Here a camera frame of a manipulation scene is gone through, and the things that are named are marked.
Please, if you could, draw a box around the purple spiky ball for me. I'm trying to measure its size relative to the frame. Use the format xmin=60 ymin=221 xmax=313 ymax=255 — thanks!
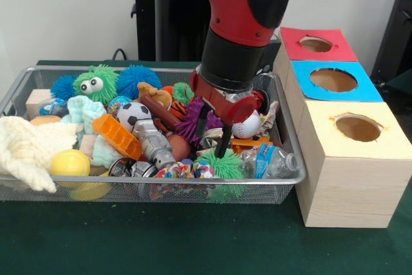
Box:
xmin=174 ymin=98 xmax=223 ymax=148

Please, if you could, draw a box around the clear shallow bin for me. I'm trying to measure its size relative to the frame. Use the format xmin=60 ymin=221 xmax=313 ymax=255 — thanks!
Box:
xmin=0 ymin=64 xmax=308 ymax=205

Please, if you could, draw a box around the small soccer ball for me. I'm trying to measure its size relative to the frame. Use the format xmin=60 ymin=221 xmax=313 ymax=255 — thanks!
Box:
xmin=117 ymin=100 xmax=153 ymax=131

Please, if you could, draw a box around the green fuzzy monster toy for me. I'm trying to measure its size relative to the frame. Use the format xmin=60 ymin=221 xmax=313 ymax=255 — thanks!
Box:
xmin=72 ymin=64 xmax=120 ymax=104

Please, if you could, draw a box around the cream knitted cloth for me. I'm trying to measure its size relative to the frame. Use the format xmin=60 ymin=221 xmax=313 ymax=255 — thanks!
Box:
xmin=0 ymin=115 xmax=79 ymax=193

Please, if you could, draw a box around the large blue spiky ball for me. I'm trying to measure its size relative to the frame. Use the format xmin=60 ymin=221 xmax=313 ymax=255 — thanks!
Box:
xmin=116 ymin=64 xmax=163 ymax=100

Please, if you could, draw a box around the plain yellow ball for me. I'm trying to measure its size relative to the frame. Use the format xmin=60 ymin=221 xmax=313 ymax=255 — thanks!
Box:
xmin=51 ymin=149 xmax=92 ymax=178

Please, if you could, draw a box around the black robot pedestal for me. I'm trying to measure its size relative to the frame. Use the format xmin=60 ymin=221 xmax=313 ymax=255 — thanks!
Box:
xmin=124 ymin=0 xmax=213 ymax=63

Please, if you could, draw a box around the black cable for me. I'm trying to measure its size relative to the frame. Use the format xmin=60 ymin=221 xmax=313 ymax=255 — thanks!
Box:
xmin=112 ymin=48 xmax=129 ymax=62

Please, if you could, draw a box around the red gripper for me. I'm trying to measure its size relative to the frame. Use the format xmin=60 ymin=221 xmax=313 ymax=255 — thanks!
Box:
xmin=189 ymin=71 xmax=264 ymax=159

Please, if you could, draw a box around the crushed plastic water bottle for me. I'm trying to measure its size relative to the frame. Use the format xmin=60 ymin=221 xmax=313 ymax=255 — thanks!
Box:
xmin=241 ymin=142 xmax=304 ymax=179

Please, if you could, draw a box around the orange plastic grid block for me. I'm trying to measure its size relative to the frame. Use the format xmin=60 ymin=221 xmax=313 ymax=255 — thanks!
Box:
xmin=93 ymin=113 xmax=144 ymax=161

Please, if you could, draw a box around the green spiky ball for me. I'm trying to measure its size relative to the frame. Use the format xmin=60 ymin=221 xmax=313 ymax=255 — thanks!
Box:
xmin=195 ymin=146 xmax=249 ymax=202

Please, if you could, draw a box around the white baseball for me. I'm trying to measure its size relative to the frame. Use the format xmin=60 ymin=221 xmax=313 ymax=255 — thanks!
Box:
xmin=232 ymin=111 xmax=262 ymax=139

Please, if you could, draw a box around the dark green table cloth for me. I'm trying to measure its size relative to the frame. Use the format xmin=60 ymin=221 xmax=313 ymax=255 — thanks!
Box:
xmin=0 ymin=59 xmax=412 ymax=275

